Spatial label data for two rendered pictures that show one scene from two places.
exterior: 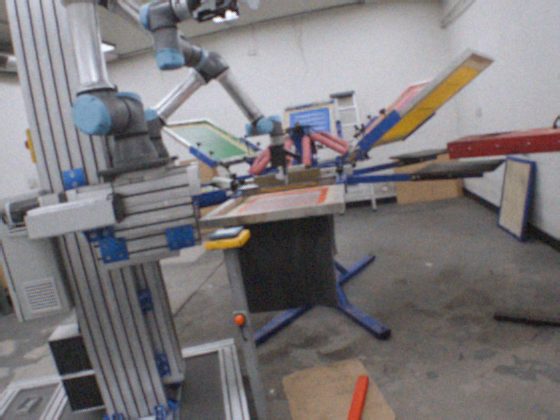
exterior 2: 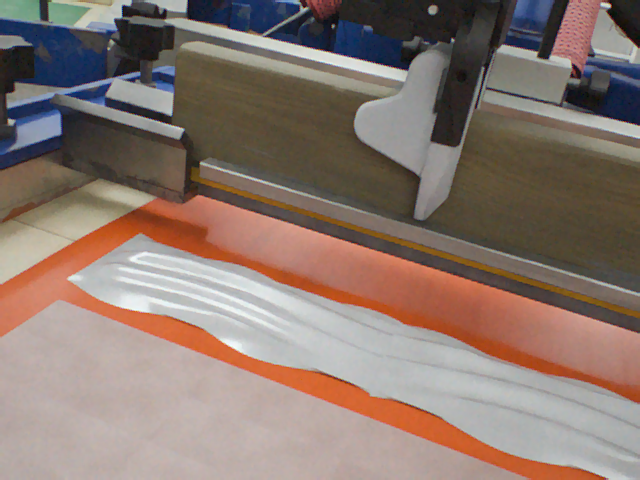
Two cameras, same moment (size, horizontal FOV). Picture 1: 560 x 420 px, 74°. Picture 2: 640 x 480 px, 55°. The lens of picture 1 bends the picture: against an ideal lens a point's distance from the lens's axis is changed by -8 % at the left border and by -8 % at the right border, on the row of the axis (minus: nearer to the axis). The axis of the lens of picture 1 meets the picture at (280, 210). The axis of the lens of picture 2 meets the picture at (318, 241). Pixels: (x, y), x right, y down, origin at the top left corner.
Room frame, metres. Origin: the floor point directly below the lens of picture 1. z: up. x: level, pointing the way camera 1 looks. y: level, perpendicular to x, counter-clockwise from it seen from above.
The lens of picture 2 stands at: (1.78, -0.02, 1.15)
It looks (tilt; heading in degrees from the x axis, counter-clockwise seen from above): 27 degrees down; 4
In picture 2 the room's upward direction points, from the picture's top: 10 degrees clockwise
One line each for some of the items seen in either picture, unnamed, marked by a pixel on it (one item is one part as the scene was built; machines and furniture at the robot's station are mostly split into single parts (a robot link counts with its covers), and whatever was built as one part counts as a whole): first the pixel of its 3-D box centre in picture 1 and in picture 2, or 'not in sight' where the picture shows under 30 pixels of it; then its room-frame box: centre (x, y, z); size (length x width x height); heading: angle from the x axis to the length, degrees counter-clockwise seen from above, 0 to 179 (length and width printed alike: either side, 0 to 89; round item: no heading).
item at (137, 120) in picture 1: (125, 114); not in sight; (1.33, 0.45, 1.42); 0.13 x 0.12 x 0.14; 164
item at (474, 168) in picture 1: (390, 176); not in sight; (2.51, -0.73, 0.91); 1.34 x 0.40 x 0.08; 49
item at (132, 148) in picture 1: (133, 148); not in sight; (1.34, 0.45, 1.31); 0.15 x 0.15 x 0.10
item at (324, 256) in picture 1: (281, 265); not in sight; (1.63, 0.03, 0.74); 0.45 x 0.03 x 0.43; 79
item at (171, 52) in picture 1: (171, 50); not in sight; (1.15, 0.23, 1.56); 0.11 x 0.08 x 0.11; 164
